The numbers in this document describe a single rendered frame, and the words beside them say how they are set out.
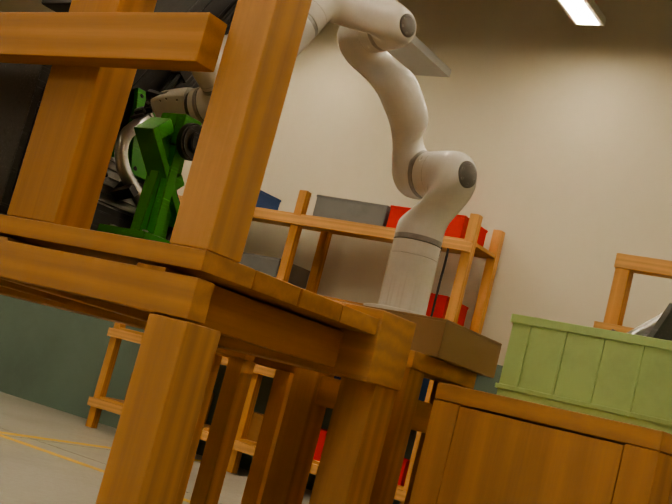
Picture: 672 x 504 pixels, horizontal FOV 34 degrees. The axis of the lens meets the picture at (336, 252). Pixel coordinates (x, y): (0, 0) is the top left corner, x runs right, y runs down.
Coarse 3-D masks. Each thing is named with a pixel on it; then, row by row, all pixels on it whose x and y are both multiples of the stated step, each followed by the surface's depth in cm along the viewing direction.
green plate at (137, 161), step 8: (136, 88) 249; (136, 96) 248; (144, 96) 250; (136, 104) 248; (144, 104) 250; (136, 144) 246; (112, 152) 250; (128, 152) 247; (136, 152) 245; (136, 160) 245; (136, 168) 245; (144, 168) 247; (136, 176) 245; (144, 176) 247
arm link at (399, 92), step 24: (360, 48) 257; (360, 72) 261; (384, 72) 259; (408, 72) 260; (384, 96) 260; (408, 96) 259; (408, 120) 261; (408, 144) 267; (408, 168) 270; (408, 192) 272
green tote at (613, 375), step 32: (512, 320) 222; (544, 320) 218; (512, 352) 221; (544, 352) 216; (576, 352) 212; (608, 352) 208; (640, 352) 205; (512, 384) 219; (544, 384) 215; (576, 384) 211; (608, 384) 207; (640, 384) 203; (608, 416) 205; (640, 416) 201
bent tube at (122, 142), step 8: (136, 120) 242; (144, 120) 244; (128, 128) 240; (120, 136) 238; (128, 136) 239; (120, 144) 237; (128, 144) 238; (120, 152) 237; (120, 160) 237; (128, 160) 238; (120, 168) 237; (128, 168) 237; (120, 176) 238; (128, 176) 237; (128, 184) 238; (136, 184) 239; (136, 200) 240
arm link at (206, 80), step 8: (312, 24) 240; (304, 32) 238; (312, 32) 240; (224, 40) 227; (304, 40) 239; (304, 48) 242; (216, 64) 224; (192, 72) 226; (200, 72) 224; (208, 72) 224; (216, 72) 224; (200, 80) 225; (208, 80) 225; (208, 88) 226
